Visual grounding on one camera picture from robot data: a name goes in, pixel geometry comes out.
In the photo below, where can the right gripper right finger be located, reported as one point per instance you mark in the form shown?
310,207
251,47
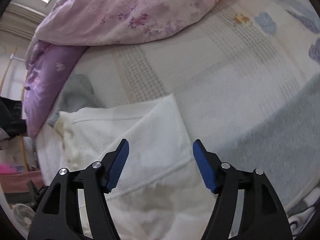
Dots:
263,216

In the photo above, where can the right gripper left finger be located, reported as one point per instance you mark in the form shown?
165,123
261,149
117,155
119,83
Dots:
58,214

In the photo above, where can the cream white knit sweater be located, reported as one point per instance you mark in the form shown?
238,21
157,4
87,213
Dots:
160,193

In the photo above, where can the black clothes on rack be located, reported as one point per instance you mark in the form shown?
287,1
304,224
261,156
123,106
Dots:
7,122

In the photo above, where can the white standing fan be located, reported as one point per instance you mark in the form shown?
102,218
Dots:
24,215

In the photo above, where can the grey zip hoodie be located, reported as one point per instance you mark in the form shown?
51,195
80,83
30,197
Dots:
286,145

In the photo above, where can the patterned light bed sheet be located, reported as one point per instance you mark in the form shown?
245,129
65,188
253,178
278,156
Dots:
229,72

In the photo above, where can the purple floral quilt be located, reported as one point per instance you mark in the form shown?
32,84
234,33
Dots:
72,26

